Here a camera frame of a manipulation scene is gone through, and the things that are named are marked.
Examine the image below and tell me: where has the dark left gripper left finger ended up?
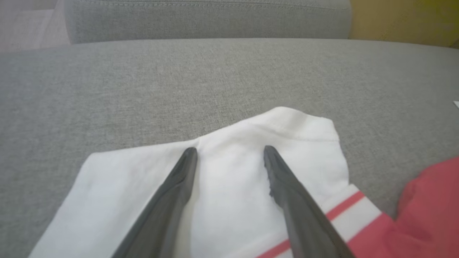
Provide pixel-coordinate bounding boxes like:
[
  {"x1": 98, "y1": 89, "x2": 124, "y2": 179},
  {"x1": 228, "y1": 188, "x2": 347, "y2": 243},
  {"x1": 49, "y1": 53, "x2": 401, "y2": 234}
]
[{"x1": 111, "y1": 147, "x2": 199, "y2": 258}]

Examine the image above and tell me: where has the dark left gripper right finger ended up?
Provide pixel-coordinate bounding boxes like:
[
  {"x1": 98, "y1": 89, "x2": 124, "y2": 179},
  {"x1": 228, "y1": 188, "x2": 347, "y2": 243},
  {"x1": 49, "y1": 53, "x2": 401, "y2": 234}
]
[{"x1": 264, "y1": 145, "x2": 355, "y2": 258}]

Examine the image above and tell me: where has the red white-sleeved shirt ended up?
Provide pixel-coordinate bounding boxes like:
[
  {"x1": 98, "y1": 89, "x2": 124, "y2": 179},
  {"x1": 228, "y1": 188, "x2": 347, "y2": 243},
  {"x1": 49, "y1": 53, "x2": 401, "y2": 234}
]
[{"x1": 29, "y1": 106, "x2": 459, "y2": 258}]

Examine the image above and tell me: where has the grey sofa seat cushion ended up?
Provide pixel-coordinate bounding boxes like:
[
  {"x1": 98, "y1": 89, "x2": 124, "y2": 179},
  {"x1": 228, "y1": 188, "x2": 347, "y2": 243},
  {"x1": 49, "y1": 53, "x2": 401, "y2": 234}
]
[{"x1": 0, "y1": 38, "x2": 459, "y2": 258}]

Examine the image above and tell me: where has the grey sofa back cushion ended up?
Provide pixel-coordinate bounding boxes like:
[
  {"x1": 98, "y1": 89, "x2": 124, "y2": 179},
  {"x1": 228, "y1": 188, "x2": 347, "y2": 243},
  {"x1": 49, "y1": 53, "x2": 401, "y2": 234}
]
[{"x1": 64, "y1": 0, "x2": 353, "y2": 44}]

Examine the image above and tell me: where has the yellow cushion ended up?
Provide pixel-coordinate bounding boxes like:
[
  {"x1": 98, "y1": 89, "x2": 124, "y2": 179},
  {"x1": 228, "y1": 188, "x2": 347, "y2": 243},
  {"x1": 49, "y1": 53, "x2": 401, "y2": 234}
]
[{"x1": 349, "y1": 0, "x2": 459, "y2": 49}]

